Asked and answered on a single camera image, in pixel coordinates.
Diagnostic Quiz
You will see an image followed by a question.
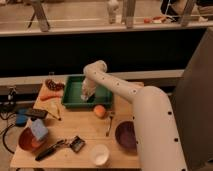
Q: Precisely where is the purple bowl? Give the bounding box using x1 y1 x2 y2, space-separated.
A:
115 121 136 150

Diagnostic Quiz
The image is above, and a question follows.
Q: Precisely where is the orange carrot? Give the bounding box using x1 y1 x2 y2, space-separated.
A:
40 95 62 101

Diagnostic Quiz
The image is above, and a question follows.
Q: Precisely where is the orange fruit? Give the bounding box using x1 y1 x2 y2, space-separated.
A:
93 105 106 118

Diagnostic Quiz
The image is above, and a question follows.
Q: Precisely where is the white cup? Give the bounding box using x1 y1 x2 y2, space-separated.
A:
90 144 110 167

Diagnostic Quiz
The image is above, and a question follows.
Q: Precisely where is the black handled knife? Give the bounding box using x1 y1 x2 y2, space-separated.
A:
35 140 65 161

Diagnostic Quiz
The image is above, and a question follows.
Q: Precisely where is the blue sponge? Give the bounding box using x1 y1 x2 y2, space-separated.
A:
30 119 48 141

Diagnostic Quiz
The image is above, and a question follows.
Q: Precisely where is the metal fork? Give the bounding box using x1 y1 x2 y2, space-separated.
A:
106 112 115 137

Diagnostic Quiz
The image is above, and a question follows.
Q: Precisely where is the black rectangular device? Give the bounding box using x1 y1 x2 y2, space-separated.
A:
25 108 48 119

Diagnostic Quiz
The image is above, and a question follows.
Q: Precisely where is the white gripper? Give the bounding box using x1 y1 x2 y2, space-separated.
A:
81 78 97 99

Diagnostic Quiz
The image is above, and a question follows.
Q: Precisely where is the green plastic tray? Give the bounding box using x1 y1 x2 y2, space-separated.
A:
61 75 113 109

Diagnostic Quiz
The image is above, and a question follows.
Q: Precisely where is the black cable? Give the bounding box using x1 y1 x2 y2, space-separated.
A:
1 123 18 154

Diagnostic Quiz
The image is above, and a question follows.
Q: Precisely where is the small black box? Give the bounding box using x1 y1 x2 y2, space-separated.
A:
70 136 85 153

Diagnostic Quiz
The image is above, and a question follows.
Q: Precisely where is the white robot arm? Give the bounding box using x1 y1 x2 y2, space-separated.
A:
82 60 188 171

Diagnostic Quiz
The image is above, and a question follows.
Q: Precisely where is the brown bowl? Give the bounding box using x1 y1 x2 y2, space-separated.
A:
18 127 45 152

